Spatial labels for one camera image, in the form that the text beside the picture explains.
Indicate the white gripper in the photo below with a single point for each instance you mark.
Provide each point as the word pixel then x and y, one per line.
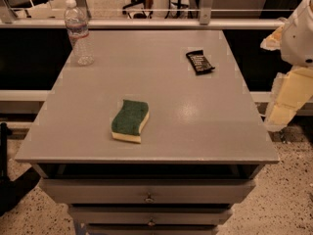
pixel 299 39

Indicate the grey drawer cabinet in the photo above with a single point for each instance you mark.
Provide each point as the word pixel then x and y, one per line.
pixel 159 136

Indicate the black office chair base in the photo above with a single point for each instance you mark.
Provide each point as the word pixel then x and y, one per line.
pixel 138 9

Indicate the green and yellow sponge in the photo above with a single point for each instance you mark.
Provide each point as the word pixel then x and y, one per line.
pixel 130 120

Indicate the top drawer knob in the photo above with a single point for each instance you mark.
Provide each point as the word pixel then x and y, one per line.
pixel 149 199

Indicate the drawer knob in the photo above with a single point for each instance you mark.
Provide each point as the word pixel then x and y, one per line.
pixel 151 222
pixel 149 199

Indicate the clear plastic water bottle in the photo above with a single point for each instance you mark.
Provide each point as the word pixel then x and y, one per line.
pixel 78 33

